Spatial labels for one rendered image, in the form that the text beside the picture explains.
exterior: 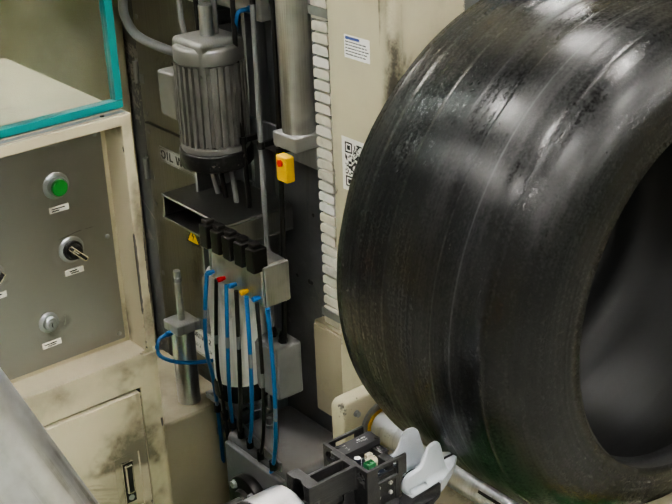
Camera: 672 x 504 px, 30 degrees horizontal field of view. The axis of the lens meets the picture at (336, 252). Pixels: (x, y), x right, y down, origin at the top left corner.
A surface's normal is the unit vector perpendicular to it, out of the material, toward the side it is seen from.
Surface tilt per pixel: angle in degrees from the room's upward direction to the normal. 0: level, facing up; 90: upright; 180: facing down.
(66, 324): 90
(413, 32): 90
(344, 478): 90
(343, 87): 90
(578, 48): 24
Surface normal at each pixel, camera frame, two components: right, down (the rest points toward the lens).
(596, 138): 0.04, -0.18
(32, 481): 0.68, 0.00
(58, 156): 0.63, 0.30
